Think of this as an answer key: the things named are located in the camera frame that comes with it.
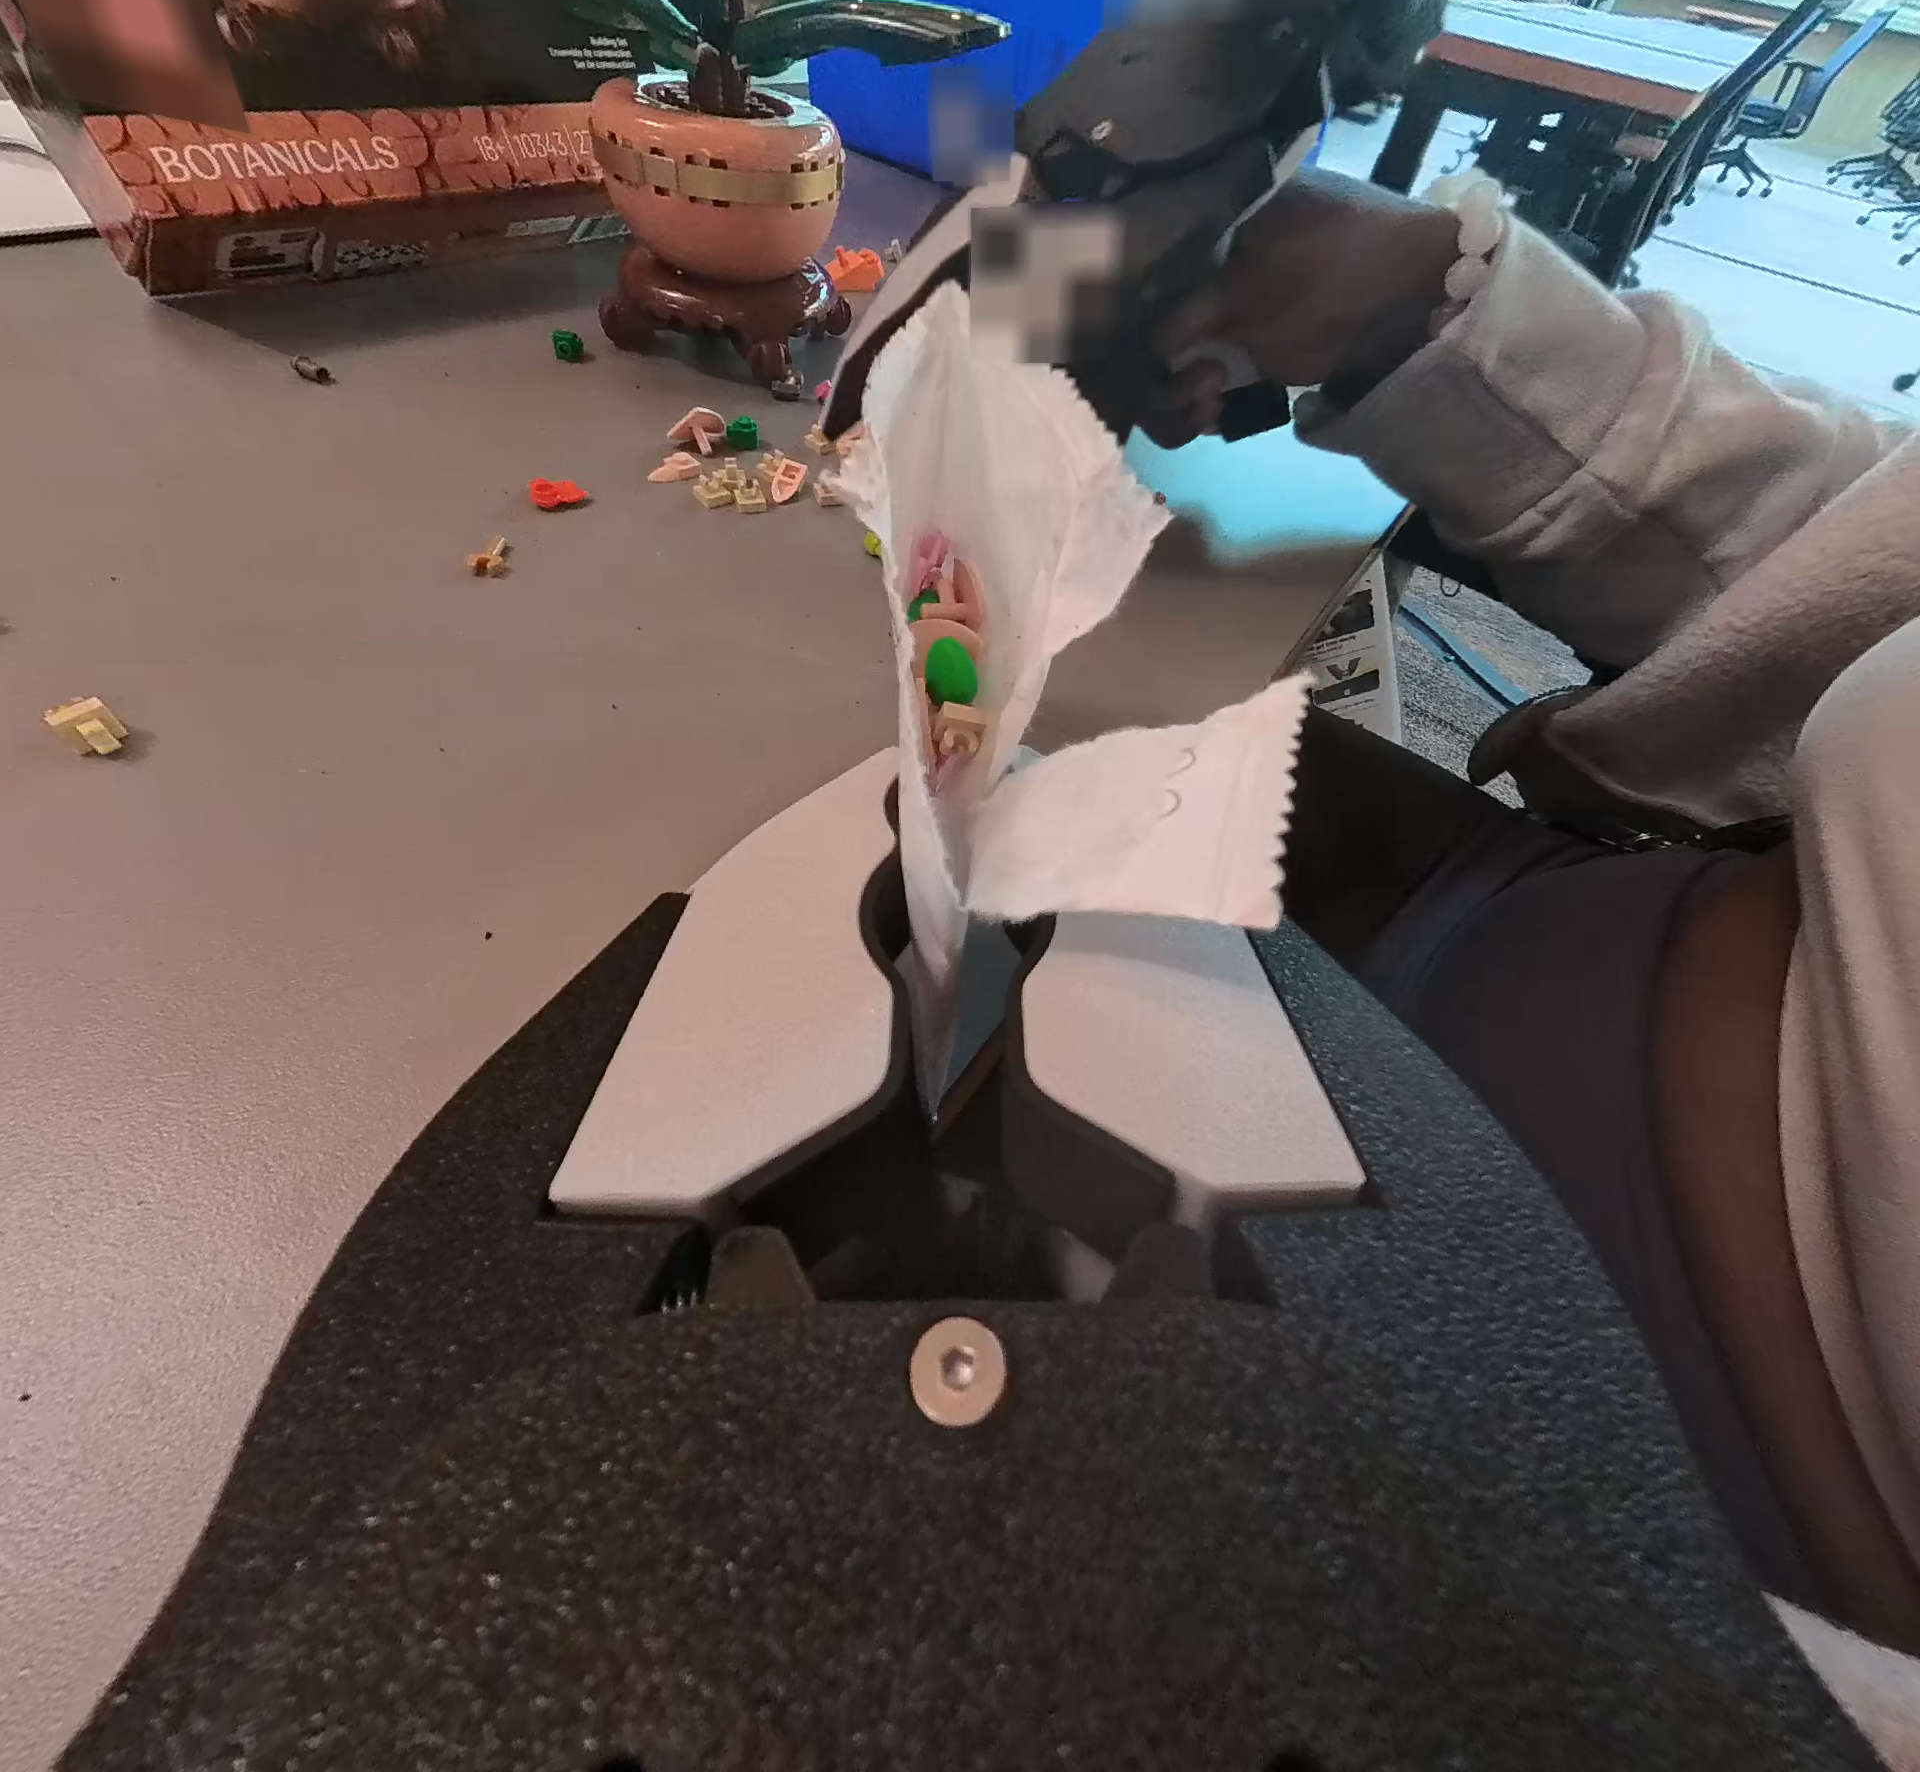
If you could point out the grey desk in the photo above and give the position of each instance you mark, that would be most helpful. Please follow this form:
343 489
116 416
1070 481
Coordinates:
300 903

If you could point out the blue plastic bin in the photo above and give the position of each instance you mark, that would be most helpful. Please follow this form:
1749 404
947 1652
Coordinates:
885 106

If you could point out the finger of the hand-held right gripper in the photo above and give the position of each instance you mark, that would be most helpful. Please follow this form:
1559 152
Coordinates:
931 264

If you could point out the dark toy brick set box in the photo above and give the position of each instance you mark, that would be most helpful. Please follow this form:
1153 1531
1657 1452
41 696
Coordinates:
344 175

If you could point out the person's dark trousers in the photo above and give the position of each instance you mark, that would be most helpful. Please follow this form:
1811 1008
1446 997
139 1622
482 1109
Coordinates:
1501 993

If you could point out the green round brick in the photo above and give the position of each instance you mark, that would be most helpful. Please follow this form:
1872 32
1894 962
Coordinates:
949 671

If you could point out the toy brick orchid pot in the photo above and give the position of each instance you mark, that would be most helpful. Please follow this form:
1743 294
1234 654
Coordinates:
713 175

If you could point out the white pictogram label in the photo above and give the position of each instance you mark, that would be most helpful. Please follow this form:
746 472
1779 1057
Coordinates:
1358 646

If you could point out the orange brick separator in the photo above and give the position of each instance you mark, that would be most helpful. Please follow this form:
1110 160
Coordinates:
852 268

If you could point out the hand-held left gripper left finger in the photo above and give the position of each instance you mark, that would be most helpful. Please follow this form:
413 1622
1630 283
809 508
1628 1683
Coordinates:
720 1037

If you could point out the tan clip brick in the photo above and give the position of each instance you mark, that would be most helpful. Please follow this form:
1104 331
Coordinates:
86 725

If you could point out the cluster of tan pink pieces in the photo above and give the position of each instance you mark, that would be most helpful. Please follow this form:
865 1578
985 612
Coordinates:
720 491

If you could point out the white paper bag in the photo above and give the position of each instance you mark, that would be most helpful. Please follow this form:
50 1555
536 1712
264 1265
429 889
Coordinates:
1034 482

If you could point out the red flower brick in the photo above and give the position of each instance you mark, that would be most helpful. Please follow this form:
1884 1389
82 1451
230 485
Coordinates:
559 495

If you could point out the wood-edged office desk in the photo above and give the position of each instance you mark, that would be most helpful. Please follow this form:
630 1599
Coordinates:
1591 47

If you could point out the tan bar brick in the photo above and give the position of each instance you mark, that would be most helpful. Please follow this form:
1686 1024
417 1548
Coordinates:
489 554

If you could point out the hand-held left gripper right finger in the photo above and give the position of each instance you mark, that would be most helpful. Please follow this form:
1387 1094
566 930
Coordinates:
1201 1066

